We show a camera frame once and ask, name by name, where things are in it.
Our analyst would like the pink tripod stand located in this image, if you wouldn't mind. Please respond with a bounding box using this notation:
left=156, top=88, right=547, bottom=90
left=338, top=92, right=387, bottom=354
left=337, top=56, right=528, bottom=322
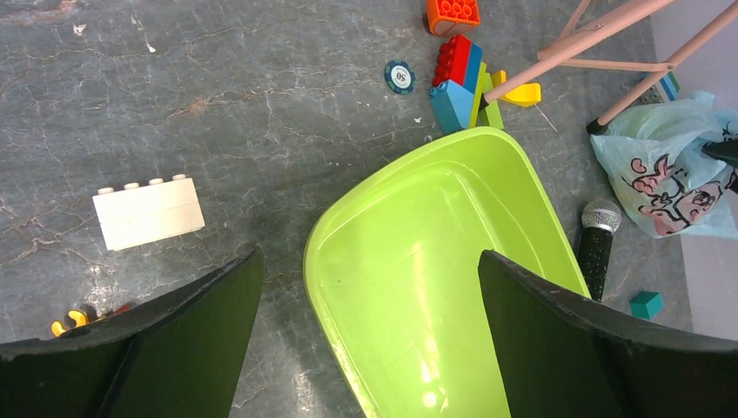
left=480, top=1, right=737, bottom=135

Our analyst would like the teal toy cube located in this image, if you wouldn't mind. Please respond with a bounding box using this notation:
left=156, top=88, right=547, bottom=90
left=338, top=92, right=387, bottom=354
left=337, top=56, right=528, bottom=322
left=629, top=291, right=664, bottom=320

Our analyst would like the light blue printed plastic bag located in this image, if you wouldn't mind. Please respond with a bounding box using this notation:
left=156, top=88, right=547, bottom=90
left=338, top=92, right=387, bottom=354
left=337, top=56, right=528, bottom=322
left=590, top=91, right=737, bottom=239

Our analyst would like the lime green plastic tray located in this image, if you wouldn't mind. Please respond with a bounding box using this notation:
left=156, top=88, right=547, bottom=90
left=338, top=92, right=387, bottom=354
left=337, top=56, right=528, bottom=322
left=304, top=127, right=587, bottom=417

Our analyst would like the red blue toy brick stack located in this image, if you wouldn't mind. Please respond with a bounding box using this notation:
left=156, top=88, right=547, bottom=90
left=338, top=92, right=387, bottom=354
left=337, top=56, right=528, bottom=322
left=429, top=35, right=483, bottom=135

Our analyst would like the green flat toy block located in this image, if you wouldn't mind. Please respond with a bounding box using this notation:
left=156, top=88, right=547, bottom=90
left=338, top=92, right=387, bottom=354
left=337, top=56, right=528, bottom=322
left=469, top=62, right=504, bottom=130

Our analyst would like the orange toy brick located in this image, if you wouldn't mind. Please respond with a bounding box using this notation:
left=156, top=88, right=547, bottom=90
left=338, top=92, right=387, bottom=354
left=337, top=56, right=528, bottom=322
left=426, top=0, right=480, bottom=37

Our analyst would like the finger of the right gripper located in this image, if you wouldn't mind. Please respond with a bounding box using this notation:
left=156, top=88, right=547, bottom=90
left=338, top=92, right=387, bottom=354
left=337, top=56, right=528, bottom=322
left=701, top=139, right=738, bottom=169

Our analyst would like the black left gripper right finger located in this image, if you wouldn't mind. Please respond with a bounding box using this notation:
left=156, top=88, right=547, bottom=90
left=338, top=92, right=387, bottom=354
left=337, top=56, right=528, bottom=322
left=478, top=250, right=737, bottom=417

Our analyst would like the white toy brick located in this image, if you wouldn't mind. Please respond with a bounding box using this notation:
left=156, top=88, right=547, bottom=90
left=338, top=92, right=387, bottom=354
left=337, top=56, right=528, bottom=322
left=92, top=173, right=205, bottom=251

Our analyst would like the yellow arch toy block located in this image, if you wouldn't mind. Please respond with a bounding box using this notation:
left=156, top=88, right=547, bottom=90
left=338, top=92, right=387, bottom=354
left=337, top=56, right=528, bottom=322
left=491, top=70, right=542, bottom=108

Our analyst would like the grey blue green brick stack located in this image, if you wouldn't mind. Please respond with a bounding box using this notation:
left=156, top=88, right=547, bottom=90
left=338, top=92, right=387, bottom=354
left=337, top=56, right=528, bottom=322
left=637, top=71, right=681, bottom=105

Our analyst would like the black toy microphone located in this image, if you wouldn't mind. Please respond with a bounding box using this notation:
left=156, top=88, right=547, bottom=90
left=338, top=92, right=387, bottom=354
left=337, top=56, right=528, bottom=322
left=576, top=199, right=621, bottom=302

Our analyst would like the yellow red toy car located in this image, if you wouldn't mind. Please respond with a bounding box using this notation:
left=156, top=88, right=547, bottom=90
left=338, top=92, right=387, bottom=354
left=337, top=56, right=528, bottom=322
left=50, top=302, right=137, bottom=338

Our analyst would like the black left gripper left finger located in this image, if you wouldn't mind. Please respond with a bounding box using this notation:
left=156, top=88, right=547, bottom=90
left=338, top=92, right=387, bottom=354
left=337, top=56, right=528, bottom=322
left=1, top=247, right=264, bottom=417

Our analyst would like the blue poker chip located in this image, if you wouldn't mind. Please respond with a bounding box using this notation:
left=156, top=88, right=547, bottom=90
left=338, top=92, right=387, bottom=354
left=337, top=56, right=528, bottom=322
left=384, top=60, right=416, bottom=95

